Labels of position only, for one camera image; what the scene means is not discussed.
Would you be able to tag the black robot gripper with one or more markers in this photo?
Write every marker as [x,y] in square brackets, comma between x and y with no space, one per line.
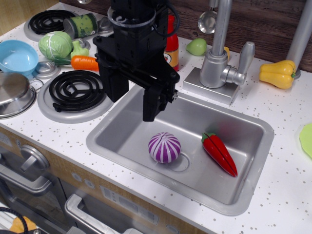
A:
[134,52]

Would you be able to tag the red ketchup bottle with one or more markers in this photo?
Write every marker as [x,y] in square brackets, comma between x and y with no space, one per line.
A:
[171,52]

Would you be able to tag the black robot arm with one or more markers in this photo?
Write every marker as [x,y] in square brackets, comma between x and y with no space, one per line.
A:
[135,52]

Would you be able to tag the silver sink basin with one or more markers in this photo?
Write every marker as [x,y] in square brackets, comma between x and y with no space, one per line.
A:
[123,137]

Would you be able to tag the front black stove burner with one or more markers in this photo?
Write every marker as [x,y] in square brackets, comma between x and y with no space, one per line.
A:
[74,97]

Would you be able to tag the purple striped toy onion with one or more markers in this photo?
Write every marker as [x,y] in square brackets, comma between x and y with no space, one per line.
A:
[164,148]

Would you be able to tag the orange toy carrot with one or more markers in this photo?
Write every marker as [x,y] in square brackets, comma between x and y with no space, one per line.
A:
[84,63]

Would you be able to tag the green toy pear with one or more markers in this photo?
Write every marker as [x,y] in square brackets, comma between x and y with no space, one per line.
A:
[197,47]

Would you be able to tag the silver toy faucet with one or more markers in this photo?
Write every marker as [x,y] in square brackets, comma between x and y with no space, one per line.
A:
[217,79]

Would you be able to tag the green toy can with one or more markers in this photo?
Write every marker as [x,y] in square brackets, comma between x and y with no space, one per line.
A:
[81,26]

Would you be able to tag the red toy chili pepper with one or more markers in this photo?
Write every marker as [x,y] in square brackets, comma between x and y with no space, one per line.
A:
[215,147]

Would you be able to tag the green toy cabbage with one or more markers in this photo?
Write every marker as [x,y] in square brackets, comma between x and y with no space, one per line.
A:
[59,45]

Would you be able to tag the silver stove knob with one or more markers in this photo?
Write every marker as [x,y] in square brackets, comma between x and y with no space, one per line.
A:
[46,70]

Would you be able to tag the hanging silver ladle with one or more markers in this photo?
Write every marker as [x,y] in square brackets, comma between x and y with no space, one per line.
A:
[207,20]

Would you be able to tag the back left stove burner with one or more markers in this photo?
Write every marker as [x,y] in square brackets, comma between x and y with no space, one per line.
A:
[45,22]

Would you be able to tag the silver metal pot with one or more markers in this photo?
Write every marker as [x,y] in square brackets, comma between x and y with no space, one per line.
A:
[16,94]

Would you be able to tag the silver oven knob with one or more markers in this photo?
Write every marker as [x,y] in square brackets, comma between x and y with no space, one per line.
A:
[33,158]

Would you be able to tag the light blue bowl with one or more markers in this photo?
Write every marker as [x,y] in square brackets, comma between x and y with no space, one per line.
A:
[18,57]

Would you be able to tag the yellow toy bell pepper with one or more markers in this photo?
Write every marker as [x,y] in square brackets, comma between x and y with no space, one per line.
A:
[280,74]

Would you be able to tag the light green plate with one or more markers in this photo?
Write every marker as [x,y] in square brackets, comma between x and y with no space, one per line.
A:
[305,138]

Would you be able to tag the silver dishwasher handle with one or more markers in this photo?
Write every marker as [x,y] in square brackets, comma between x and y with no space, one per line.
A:
[72,209]

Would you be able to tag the silver oven door handle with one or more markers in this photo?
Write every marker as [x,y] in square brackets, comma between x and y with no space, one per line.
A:
[38,187]

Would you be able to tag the grey vertical post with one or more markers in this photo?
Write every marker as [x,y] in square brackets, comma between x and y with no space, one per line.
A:
[302,35]

